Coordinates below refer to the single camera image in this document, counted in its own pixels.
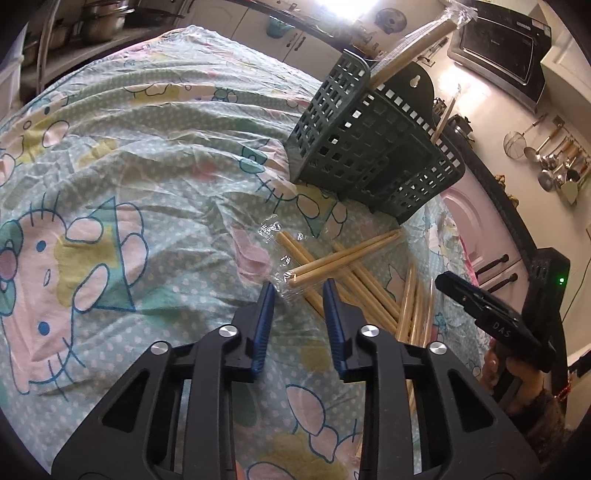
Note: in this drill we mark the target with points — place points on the person's right hand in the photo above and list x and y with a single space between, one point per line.
535 390

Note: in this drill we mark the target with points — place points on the black range hood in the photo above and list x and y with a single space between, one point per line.
498 46

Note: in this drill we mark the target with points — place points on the person's right forearm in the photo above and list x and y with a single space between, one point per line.
547 434

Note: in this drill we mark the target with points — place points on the green plastic utensil basket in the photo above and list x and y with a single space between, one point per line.
369 138

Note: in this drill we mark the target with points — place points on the white upper cabinet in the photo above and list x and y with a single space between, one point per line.
570 55

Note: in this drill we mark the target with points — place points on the row of hanging kitchen utensils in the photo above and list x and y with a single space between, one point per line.
554 161

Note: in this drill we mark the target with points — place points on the cartoon printed tablecloth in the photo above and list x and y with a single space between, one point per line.
138 138

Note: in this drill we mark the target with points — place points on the metal kitchen shelf rack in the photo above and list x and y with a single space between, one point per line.
51 55

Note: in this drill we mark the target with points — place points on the bamboo chopsticks pair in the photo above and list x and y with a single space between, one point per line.
295 247
367 282
443 115
415 44
422 318
408 304
341 258

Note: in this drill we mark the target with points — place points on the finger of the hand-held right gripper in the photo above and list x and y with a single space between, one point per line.
461 293

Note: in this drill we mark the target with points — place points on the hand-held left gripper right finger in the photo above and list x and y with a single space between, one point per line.
332 323

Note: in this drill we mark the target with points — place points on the round wall-mounted fixture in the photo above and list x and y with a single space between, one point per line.
390 21

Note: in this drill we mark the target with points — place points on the blue hanging waste bin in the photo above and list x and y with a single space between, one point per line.
278 27

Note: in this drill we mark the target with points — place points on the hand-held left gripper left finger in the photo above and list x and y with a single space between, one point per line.
263 323

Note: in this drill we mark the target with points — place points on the stainless steel pot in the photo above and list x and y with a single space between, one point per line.
104 21

